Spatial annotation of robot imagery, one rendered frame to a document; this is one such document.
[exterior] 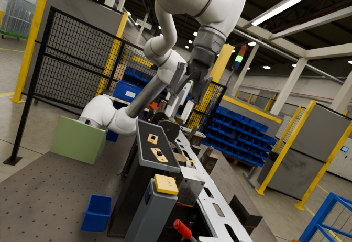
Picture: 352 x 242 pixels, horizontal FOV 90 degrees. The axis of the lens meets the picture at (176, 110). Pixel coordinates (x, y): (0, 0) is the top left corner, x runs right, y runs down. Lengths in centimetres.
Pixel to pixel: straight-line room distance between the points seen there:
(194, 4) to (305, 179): 421
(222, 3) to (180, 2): 11
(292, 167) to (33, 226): 393
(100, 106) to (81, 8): 232
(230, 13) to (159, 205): 55
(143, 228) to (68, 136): 85
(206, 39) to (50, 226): 91
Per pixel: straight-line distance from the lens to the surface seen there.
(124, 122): 131
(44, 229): 97
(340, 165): 1241
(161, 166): 59
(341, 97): 867
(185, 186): 73
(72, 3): 350
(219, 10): 55
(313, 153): 431
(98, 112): 130
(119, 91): 175
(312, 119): 404
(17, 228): 97
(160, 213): 55
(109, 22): 324
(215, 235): 74
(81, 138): 125
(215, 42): 56
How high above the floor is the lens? 144
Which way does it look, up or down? 10 degrees down
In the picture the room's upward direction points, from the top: 24 degrees clockwise
